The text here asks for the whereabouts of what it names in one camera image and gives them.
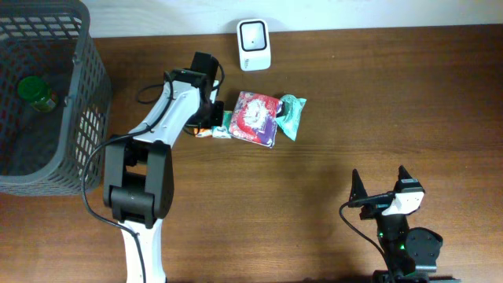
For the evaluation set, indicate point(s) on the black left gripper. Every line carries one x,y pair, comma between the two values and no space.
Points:
217,115

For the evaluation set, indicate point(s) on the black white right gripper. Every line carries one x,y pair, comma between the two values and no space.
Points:
373,208

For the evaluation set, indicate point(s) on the teal tissue packet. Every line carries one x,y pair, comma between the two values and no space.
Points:
222,131

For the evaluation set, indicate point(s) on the orange tissue packet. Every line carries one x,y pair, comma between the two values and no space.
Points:
203,133

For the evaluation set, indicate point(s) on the red purple floral pack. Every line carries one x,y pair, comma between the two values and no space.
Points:
254,118

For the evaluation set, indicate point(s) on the mint green wipes packet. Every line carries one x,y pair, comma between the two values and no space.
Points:
290,115

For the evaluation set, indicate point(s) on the green lid glass jar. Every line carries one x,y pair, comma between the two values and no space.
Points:
37,93

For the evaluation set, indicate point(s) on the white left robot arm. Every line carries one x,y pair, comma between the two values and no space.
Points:
139,180

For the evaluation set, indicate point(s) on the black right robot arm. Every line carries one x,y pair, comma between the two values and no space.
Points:
410,254

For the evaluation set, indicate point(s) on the white black barcode scanner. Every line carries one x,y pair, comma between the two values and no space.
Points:
254,49

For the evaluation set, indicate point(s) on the grey plastic mesh basket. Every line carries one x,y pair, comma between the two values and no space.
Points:
44,153

